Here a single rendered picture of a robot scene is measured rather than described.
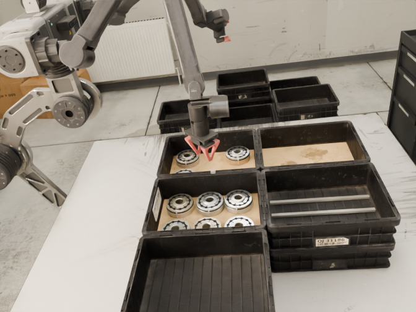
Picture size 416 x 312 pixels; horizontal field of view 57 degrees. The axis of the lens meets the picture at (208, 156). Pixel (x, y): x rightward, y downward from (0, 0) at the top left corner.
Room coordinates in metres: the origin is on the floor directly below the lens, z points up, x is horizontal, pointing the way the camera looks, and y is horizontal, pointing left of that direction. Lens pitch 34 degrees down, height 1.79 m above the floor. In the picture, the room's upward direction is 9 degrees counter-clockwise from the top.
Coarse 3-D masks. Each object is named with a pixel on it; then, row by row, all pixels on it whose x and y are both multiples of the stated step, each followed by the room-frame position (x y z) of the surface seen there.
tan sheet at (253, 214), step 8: (224, 200) 1.10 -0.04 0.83; (256, 200) 1.07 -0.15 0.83; (224, 208) 1.06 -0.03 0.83; (256, 208) 1.03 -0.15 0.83; (160, 216) 1.07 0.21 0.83; (168, 216) 1.06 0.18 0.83; (192, 216) 1.04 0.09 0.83; (200, 216) 1.03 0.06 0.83; (208, 216) 1.03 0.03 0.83; (216, 216) 1.02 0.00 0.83; (224, 216) 1.01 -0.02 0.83; (232, 216) 1.01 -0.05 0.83; (248, 216) 0.99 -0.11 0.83; (256, 216) 0.99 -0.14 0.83; (160, 224) 1.02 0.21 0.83; (192, 224) 1.00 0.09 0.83; (224, 224) 0.97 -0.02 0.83; (256, 224) 0.95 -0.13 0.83
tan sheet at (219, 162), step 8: (216, 152) 1.43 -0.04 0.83; (224, 152) 1.42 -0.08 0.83; (200, 160) 1.39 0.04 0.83; (216, 160) 1.37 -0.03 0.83; (224, 160) 1.36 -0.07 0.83; (176, 168) 1.36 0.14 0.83; (192, 168) 1.34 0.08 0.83; (200, 168) 1.33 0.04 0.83; (208, 168) 1.32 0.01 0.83; (216, 168) 1.31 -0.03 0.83; (224, 168) 1.30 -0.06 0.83; (232, 168) 1.29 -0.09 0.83
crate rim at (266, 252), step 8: (192, 232) 0.86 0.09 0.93; (200, 232) 0.85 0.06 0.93; (208, 232) 0.85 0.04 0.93; (216, 232) 0.84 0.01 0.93; (224, 232) 0.84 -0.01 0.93; (232, 232) 0.83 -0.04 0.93; (240, 232) 0.83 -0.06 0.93; (248, 232) 0.82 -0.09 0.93; (256, 232) 0.82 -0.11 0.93; (264, 232) 0.81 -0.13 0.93; (264, 240) 0.78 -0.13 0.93; (264, 248) 0.75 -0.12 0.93; (136, 256) 0.80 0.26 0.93; (264, 256) 0.72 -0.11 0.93; (136, 264) 0.77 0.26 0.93; (128, 280) 0.71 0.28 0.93; (128, 288) 0.68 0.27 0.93; (272, 288) 0.61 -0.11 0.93; (128, 296) 0.66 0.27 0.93; (272, 296) 0.59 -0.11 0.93; (272, 304) 0.57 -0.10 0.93
